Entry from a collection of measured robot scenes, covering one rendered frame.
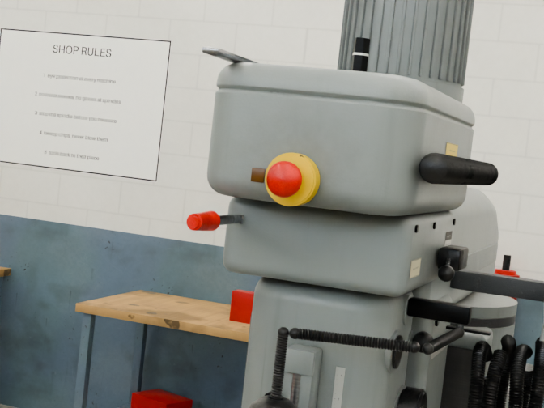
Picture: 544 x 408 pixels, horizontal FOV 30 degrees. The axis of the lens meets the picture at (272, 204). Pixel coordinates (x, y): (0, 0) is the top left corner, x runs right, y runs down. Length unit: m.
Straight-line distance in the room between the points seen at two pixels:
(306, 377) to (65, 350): 5.27
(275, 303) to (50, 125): 5.25
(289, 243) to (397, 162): 0.20
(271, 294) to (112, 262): 4.98
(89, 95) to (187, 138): 0.71
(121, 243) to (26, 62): 1.31
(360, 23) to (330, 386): 0.56
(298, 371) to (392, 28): 0.54
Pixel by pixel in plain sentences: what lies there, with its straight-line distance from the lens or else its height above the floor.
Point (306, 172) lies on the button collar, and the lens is 1.13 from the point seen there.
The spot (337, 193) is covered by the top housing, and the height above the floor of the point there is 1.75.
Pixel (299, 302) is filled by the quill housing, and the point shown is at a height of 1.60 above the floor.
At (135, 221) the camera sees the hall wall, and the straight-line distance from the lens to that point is 6.19.
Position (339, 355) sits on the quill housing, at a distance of 1.29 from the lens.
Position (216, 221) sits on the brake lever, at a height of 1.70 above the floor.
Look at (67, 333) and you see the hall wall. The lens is 6.47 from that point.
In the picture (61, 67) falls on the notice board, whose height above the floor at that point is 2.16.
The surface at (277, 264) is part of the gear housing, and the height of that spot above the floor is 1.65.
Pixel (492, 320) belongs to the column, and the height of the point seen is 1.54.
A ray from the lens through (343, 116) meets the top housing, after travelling 1.14.
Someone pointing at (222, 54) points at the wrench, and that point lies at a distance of 1.16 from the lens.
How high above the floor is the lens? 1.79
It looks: 3 degrees down
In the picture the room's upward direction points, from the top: 6 degrees clockwise
